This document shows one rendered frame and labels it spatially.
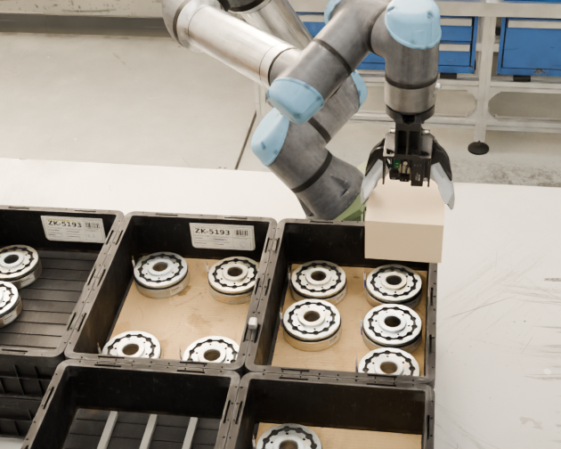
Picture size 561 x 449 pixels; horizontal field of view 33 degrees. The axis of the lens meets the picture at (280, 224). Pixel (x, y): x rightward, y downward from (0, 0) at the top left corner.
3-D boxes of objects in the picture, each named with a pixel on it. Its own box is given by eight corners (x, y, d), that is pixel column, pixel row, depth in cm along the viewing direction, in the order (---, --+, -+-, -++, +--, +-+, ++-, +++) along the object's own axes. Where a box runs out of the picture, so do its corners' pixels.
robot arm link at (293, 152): (279, 184, 206) (235, 142, 201) (320, 139, 207) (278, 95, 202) (297, 193, 195) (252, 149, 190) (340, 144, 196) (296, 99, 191)
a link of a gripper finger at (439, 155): (434, 190, 149) (403, 150, 146) (434, 183, 151) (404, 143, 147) (459, 177, 147) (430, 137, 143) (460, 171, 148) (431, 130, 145)
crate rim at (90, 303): (128, 219, 187) (126, 210, 185) (279, 227, 182) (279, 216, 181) (63, 368, 156) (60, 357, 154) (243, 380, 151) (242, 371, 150)
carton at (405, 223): (374, 199, 164) (374, 162, 159) (444, 202, 162) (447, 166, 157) (364, 257, 151) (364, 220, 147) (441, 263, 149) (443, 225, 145)
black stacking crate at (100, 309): (135, 257, 192) (127, 213, 185) (280, 265, 188) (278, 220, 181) (75, 407, 162) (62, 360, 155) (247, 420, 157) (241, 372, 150)
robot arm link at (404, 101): (386, 62, 140) (443, 65, 139) (386, 90, 143) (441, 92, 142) (382, 88, 134) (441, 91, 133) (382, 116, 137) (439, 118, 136)
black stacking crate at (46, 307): (-5, 250, 197) (-18, 206, 190) (134, 257, 192) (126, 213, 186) (-90, 394, 166) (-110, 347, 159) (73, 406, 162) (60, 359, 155)
